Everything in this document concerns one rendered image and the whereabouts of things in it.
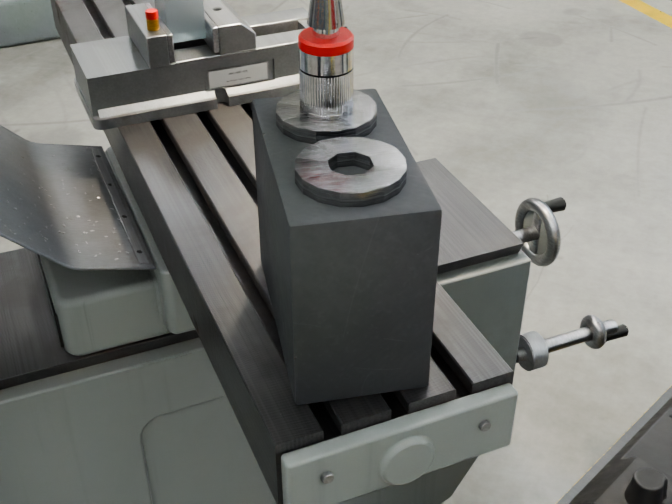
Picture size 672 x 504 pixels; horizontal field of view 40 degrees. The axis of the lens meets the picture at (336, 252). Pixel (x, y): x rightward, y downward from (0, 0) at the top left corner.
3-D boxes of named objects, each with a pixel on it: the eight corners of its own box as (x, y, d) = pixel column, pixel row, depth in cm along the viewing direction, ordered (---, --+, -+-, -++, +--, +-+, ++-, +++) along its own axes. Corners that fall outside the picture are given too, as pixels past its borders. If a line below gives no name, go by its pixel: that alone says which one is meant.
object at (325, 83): (364, 108, 81) (365, 45, 78) (325, 125, 79) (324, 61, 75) (327, 91, 84) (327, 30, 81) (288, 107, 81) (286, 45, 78)
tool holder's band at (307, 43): (365, 45, 78) (365, 34, 77) (324, 61, 75) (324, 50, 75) (327, 30, 81) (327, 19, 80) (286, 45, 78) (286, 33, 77)
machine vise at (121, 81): (302, 47, 142) (301, -24, 136) (341, 85, 131) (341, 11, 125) (74, 85, 131) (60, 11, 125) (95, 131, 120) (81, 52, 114)
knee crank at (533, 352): (613, 324, 158) (619, 297, 155) (635, 345, 154) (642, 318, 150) (502, 358, 151) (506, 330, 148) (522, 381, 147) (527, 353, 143)
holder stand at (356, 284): (372, 246, 99) (377, 73, 87) (430, 388, 81) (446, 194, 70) (260, 260, 97) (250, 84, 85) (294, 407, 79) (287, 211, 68)
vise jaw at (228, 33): (228, 17, 133) (226, -10, 131) (257, 49, 124) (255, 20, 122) (188, 23, 132) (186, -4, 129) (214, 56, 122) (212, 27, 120)
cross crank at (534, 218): (535, 237, 164) (544, 179, 157) (574, 273, 155) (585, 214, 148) (456, 257, 159) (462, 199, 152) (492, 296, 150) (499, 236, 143)
